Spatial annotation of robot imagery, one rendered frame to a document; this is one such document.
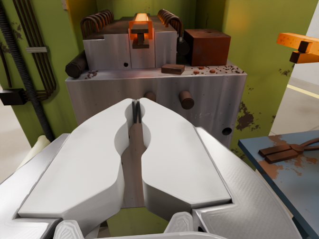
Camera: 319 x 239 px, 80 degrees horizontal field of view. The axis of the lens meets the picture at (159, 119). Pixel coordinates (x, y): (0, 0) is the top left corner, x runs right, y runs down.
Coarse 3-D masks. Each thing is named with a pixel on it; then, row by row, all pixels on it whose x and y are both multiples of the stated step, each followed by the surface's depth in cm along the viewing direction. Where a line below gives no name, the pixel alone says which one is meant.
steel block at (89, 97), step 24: (120, 72) 42; (144, 72) 42; (192, 72) 42; (240, 72) 41; (72, 96) 41; (96, 96) 41; (120, 96) 41; (168, 96) 42; (192, 96) 42; (216, 96) 43; (240, 96) 43; (216, 120) 46
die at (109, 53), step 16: (112, 32) 42; (128, 32) 40; (160, 32) 41; (176, 32) 41; (96, 48) 41; (112, 48) 42; (128, 48) 42; (144, 48) 42; (160, 48) 42; (176, 48) 43; (96, 64) 43; (112, 64) 43; (128, 64) 44; (144, 64) 44; (160, 64) 44
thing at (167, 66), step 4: (164, 64) 43; (168, 64) 43; (172, 64) 43; (176, 64) 43; (164, 68) 41; (168, 68) 41; (172, 68) 40; (176, 68) 40; (180, 68) 40; (184, 68) 42; (164, 72) 42; (168, 72) 41; (172, 72) 41; (176, 72) 41; (180, 72) 40
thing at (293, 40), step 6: (282, 36) 44; (288, 36) 42; (294, 36) 41; (300, 36) 41; (306, 36) 41; (276, 42) 46; (282, 42) 44; (288, 42) 42; (294, 42) 41; (318, 42) 36; (312, 48) 37; (318, 48) 36; (318, 54) 36
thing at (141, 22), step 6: (138, 18) 49; (144, 18) 49; (132, 24) 38; (138, 24) 36; (144, 24) 35; (150, 24) 38; (132, 30) 30; (138, 30) 30; (144, 30) 31; (150, 30) 39; (132, 36) 39; (138, 36) 31; (144, 36) 38; (150, 36) 39; (138, 42) 31; (144, 42) 33; (132, 48) 32; (138, 48) 32
